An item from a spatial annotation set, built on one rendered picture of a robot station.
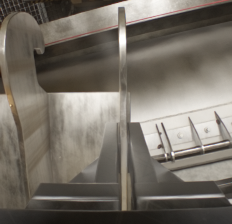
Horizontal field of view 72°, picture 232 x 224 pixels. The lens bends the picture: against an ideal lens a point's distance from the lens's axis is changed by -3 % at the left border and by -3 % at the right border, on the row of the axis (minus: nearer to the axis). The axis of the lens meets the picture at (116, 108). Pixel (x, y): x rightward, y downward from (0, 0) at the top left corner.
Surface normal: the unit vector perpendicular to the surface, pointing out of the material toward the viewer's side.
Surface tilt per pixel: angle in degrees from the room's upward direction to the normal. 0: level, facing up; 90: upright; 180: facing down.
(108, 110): 16
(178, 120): 34
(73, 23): 1
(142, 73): 52
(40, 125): 90
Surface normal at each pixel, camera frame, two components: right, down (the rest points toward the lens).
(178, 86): -0.17, -0.44
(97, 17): -0.02, 0.31
